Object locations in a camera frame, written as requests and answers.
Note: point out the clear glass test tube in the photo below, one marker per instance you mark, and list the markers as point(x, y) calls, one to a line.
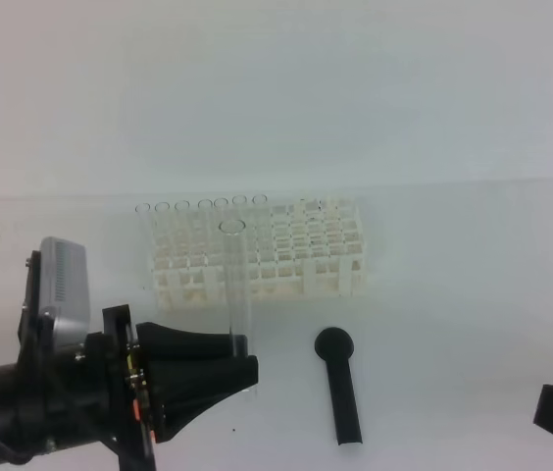
point(237, 286)

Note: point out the white plastic test tube rack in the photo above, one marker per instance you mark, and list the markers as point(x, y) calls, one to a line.
point(316, 248)

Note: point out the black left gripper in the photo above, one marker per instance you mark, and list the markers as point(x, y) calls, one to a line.
point(83, 393)

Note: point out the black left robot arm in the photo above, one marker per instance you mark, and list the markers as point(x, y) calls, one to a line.
point(19, 444)

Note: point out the black plastic scoop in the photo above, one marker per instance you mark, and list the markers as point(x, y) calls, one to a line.
point(335, 347)

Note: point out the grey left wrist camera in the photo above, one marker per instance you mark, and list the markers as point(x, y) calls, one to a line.
point(64, 290)

